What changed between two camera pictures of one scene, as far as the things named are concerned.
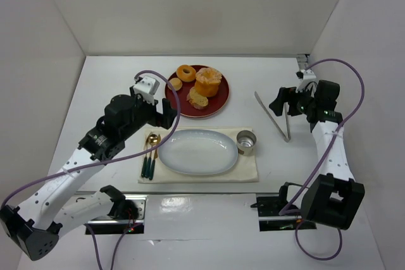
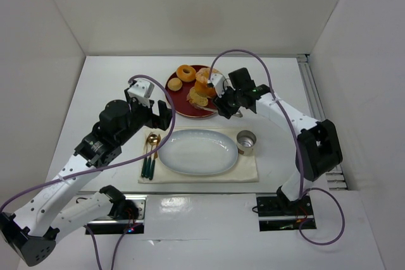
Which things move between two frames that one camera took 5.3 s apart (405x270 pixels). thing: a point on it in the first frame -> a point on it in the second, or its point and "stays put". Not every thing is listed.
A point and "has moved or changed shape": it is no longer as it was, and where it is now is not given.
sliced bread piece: [197, 100] stays put
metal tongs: [287, 138] has moved or changed shape
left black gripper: [157, 115] stays put
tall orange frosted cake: [207, 81] stays put
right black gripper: [293, 104] -> [224, 105]
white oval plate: [197, 152] stays put
